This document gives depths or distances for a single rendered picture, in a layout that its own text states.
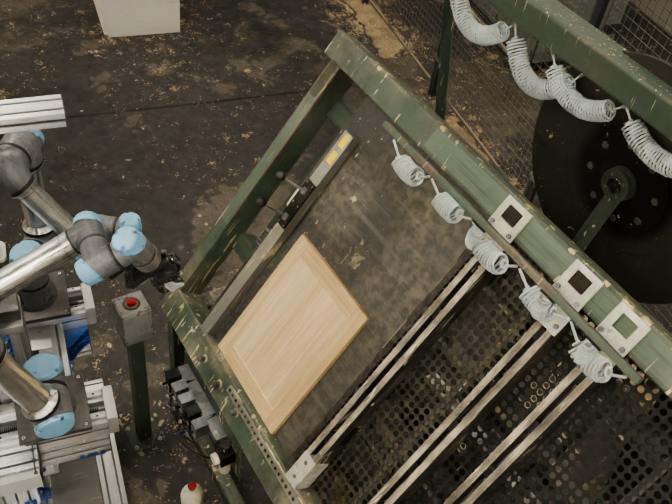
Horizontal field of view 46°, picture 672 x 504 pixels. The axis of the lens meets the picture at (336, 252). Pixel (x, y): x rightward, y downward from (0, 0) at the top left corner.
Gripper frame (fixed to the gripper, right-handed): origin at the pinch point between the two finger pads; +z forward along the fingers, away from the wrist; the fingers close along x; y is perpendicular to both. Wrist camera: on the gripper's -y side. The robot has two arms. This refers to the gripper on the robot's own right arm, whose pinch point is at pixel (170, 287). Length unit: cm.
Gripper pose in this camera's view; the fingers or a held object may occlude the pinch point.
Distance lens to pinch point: 238.6
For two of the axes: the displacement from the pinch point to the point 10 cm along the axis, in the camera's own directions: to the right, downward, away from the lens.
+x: -2.1, -8.8, 4.2
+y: 9.6, -2.7, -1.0
